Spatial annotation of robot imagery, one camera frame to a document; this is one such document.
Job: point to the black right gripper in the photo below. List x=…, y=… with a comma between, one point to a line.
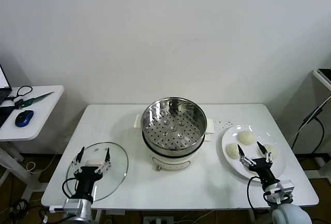
x=263, y=169

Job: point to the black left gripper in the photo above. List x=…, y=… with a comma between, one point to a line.
x=86, y=175

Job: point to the pleated white steamed baozi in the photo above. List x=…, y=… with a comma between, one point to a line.
x=232, y=151

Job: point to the round glass pot lid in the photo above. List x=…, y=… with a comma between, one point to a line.
x=116, y=162

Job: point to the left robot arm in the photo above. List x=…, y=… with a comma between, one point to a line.
x=77, y=208

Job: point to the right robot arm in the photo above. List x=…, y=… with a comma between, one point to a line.
x=291, y=213

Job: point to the perforated steel steamer basket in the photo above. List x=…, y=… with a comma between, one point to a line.
x=155, y=120

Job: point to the round white plate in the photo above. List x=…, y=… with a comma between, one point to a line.
x=232, y=167

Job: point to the scattered brown crumbs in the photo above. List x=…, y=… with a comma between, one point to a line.
x=227, y=123

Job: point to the white side table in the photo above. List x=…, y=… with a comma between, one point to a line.
x=44, y=115

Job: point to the blue computer mouse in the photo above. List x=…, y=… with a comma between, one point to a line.
x=24, y=118

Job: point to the long green pointed tool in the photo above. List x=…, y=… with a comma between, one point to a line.
x=33, y=100

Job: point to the white floor power strip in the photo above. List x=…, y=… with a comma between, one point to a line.
x=158, y=220

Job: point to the white shelf table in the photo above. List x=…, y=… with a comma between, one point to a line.
x=320, y=80

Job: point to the flat black device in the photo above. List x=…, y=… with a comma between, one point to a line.
x=326, y=75

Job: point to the black laptop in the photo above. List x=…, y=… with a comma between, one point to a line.
x=3, y=93

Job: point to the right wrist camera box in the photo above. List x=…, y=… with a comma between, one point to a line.
x=285, y=187

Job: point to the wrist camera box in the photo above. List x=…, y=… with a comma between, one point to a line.
x=57, y=209
x=285, y=187

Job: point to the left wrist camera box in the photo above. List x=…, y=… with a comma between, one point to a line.
x=57, y=209

